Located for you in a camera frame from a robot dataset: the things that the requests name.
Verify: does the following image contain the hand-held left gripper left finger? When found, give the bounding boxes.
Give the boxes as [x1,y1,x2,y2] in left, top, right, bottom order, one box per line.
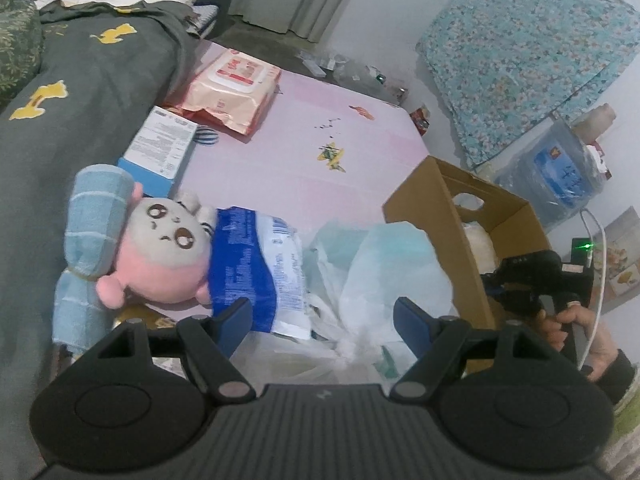
[97,297,256,403]

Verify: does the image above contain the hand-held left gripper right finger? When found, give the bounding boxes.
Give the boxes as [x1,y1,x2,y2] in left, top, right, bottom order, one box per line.
[390,297,543,403]

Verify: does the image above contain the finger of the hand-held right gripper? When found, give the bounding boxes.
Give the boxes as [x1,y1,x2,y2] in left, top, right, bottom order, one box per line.
[480,269,508,311]

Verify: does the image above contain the brown cardboard box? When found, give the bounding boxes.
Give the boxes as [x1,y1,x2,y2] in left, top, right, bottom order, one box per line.
[382,156,552,377]

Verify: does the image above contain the person's right forearm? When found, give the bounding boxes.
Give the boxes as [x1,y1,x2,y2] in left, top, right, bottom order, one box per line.
[594,349,637,405]

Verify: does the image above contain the person's right hand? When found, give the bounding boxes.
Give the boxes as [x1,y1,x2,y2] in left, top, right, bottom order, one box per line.
[537,304,622,384]

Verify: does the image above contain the cream plush item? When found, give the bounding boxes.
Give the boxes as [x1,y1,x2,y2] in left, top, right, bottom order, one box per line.
[451,191,502,282]

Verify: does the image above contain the dark blue white packet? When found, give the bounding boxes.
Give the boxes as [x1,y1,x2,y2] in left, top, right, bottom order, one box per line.
[206,205,315,342]

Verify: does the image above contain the white plastic bag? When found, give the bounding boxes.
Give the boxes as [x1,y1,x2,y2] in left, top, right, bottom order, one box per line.
[239,220,457,397]

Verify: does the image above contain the floral printed bag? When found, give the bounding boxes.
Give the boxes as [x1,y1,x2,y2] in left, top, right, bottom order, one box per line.
[597,205,640,317]

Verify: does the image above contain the pink grey plush toy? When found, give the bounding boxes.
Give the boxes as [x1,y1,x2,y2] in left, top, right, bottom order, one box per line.
[95,189,222,309]

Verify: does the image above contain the large clear water jug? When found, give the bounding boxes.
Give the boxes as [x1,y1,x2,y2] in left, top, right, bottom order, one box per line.
[494,104,617,232]

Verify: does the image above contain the red snack packet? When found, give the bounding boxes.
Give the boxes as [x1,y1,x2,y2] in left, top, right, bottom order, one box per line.
[409,103,432,137]

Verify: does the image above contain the blue striped towel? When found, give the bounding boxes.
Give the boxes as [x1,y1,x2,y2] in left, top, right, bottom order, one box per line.
[52,162,144,357]

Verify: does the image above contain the blue white carton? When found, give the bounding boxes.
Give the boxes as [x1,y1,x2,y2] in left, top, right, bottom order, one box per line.
[117,106,199,197]

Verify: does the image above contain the pink wet wipes pack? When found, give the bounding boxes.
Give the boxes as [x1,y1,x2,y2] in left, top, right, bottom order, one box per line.
[164,48,282,137]

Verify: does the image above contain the grey blanket with yellow print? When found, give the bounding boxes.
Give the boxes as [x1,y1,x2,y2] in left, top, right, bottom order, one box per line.
[0,0,201,480]

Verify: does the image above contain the clear plastic wrappers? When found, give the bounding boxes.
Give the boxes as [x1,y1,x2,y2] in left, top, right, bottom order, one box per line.
[295,49,408,103]

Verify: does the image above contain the green patterned pillow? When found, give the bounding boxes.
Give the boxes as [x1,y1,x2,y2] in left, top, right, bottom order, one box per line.
[0,0,45,111]

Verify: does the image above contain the white cable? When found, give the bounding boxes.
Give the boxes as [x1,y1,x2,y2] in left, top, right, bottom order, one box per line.
[577,207,611,371]

